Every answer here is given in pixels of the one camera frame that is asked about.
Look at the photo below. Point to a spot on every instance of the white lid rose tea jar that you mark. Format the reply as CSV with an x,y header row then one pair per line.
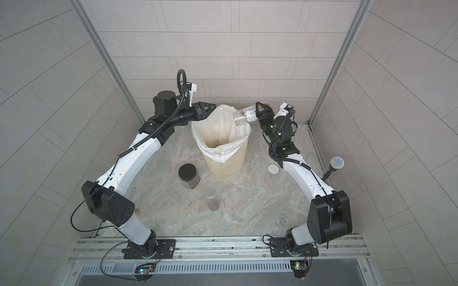
x,y
244,116

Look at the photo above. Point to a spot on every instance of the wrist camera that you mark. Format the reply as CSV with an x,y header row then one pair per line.
x,y
191,88
285,109

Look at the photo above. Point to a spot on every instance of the white jar lid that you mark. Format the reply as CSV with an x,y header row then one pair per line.
x,y
273,169

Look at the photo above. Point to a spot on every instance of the black lid glass jar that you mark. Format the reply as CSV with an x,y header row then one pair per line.
x,y
189,175

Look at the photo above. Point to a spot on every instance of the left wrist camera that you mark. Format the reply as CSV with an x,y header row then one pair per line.
x,y
191,88

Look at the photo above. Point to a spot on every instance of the aluminium mounting rail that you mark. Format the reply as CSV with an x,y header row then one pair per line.
x,y
187,249

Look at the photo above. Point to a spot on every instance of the right circuit board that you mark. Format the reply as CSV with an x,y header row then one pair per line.
x,y
300,268

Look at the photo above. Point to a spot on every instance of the small frosted lid jar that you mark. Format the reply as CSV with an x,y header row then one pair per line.
x,y
212,198

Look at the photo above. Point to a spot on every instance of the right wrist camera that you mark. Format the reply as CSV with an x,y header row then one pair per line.
x,y
285,109

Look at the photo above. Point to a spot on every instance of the left circuit board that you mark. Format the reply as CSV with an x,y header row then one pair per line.
x,y
144,269

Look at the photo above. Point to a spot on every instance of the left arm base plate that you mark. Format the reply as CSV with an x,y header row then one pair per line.
x,y
157,249

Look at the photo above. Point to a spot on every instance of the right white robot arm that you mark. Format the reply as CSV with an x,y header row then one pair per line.
x,y
329,215

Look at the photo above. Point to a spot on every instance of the circuit board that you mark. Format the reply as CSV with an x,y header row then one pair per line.
x,y
300,268
144,269

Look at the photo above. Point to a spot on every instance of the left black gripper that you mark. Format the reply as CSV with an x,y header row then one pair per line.
x,y
197,114

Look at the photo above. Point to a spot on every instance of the white trash bag liner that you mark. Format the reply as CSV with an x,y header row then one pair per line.
x,y
218,137

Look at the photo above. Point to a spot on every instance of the round knob on stalk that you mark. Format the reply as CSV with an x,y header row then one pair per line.
x,y
336,163

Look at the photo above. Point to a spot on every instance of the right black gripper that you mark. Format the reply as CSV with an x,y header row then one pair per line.
x,y
262,114

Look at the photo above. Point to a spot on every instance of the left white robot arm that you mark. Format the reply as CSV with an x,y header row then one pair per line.
x,y
105,198

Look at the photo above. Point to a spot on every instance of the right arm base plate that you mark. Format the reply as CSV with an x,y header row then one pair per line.
x,y
286,247

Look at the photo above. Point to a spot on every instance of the beige ribbed trash bin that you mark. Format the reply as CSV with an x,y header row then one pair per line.
x,y
229,161

